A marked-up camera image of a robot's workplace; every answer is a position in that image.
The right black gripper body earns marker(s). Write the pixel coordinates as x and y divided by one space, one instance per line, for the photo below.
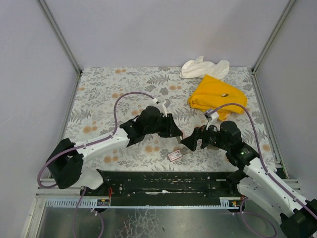
202 138

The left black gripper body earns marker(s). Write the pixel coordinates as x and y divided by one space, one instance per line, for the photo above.
167 125

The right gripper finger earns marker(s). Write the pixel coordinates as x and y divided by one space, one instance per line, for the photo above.
199 131
191 142

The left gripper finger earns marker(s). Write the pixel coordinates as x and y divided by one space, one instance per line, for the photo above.
172 129
163 132

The red white staple box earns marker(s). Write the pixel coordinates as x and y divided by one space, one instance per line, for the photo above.
175 155

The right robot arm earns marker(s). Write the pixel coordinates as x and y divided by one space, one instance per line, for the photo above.
296 215

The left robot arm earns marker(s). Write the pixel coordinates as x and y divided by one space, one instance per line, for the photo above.
66 162

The yellow cloth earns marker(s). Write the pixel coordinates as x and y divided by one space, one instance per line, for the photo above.
208 95

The floral table mat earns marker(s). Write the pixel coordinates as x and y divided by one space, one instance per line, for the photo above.
151 103

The white cloth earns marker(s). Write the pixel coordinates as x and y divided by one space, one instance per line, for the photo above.
199 68

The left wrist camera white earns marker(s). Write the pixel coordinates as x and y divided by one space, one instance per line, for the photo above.
162 105

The white slotted cable duct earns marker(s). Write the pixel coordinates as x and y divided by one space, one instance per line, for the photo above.
148 201

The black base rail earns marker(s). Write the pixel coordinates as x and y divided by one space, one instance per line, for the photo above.
131 184

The left aluminium frame post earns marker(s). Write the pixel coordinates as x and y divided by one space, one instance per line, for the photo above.
59 35

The aluminium frame post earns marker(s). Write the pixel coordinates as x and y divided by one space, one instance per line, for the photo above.
59 35
278 26

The right aluminium frame post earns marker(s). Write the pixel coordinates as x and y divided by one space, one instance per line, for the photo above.
278 26

